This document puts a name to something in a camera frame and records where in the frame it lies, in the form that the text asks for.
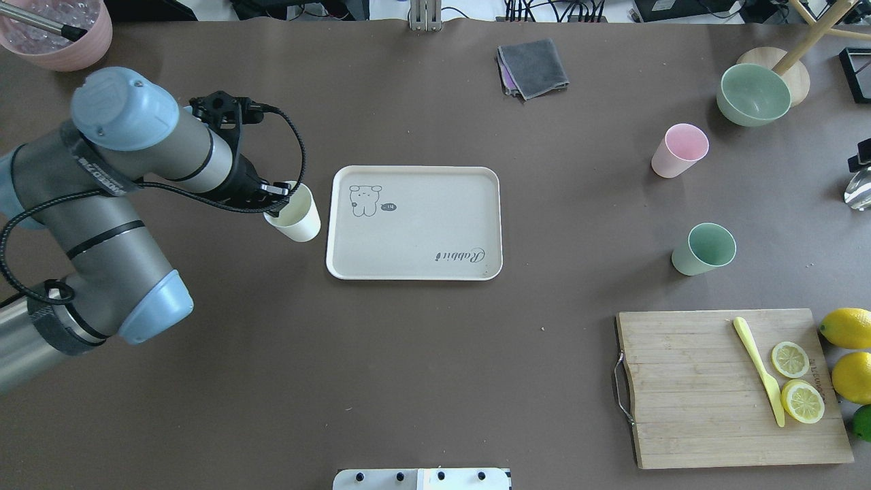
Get whole lemon lower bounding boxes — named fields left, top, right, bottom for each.
left=832, top=351, right=870, bottom=406

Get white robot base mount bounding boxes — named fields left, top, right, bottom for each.
left=332, top=468, right=512, bottom=489

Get wooden stand with base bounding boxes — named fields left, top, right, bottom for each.
left=737, top=1, right=869, bottom=108

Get lemon slice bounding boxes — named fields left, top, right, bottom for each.
left=780, top=379, right=825, bottom=424
left=770, top=341, right=810, bottom=379

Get lemon slice lower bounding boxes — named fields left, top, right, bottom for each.
left=780, top=379, right=825, bottom=424

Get purple folded cloth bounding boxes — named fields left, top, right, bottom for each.
left=497, top=54, right=522, bottom=97

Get wooden cutting board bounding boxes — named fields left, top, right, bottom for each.
left=616, top=309, right=853, bottom=470

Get yellow plastic knife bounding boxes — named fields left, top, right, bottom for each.
left=732, top=316, right=786, bottom=428

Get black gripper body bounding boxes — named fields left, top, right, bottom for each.
left=225, top=158, right=289, bottom=209

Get whole lemon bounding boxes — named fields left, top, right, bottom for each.
left=832, top=351, right=870, bottom=406
left=819, top=308, right=870, bottom=348

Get pink bowl with ice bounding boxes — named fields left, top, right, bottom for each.
left=1, top=1, right=113, bottom=71

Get green lime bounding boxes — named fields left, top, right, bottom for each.
left=851, top=404, right=871, bottom=443

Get cream rabbit tray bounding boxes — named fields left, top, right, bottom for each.
left=325, top=165, right=503, bottom=281

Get green bowl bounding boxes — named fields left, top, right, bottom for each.
left=716, top=64, right=792, bottom=127

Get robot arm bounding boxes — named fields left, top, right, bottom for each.
left=2, top=66, right=298, bottom=393

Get green cup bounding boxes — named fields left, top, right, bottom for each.
left=671, top=223, right=737, bottom=276

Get grey folded cloth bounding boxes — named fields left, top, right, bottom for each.
left=497, top=38, right=570, bottom=101

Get cream white cup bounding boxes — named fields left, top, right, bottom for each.
left=263, top=184, right=321, bottom=242

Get pink cup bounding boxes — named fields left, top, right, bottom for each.
left=651, top=123, right=710, bottom=179

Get lemon slice upper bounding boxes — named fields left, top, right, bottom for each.
left=770, top=341, right=810, bottom=379

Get whole lemon upper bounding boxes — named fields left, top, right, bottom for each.
left=819, top=308, right=870, bottom=348

